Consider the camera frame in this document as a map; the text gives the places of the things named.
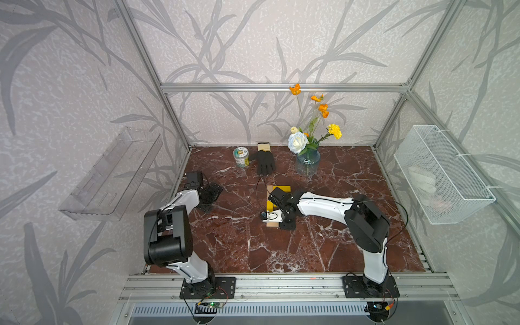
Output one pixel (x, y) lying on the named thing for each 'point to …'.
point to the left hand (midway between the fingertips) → (220, 193)
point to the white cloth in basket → (426, 183)
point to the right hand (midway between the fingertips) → (283, 218)
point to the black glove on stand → (265, 159)
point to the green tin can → (242, 156)
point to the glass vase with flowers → (307, 143)
